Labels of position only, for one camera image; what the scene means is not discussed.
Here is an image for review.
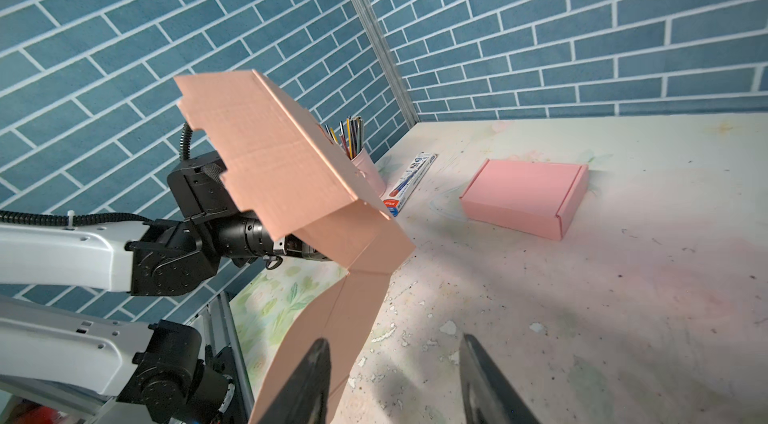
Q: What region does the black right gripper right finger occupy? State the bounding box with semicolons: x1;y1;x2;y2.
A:
459;334;540;424

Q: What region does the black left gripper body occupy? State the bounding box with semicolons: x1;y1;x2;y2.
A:
273;234;329;262

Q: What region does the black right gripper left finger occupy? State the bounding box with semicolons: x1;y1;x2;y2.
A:
258;338;331;424

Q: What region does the tan cardboard box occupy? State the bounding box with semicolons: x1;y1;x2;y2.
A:
176;71;414;422

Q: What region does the pink cardboard box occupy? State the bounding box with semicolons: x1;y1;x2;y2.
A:
459;160;589;241

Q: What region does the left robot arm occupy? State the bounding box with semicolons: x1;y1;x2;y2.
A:
1;151;320;423

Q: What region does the white blue pencil box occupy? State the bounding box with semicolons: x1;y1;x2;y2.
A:
383;152;438;217

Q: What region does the pink metal pencil bucket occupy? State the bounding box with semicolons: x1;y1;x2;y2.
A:
351;149;386;197

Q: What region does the bundle of coloured pencils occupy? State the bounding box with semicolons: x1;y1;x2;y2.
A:
321;116;365;160

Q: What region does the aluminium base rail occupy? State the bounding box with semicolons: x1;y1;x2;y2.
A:
188;292;254;424

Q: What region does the black corrugated cable conduit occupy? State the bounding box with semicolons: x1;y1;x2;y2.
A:
0;122;196;228

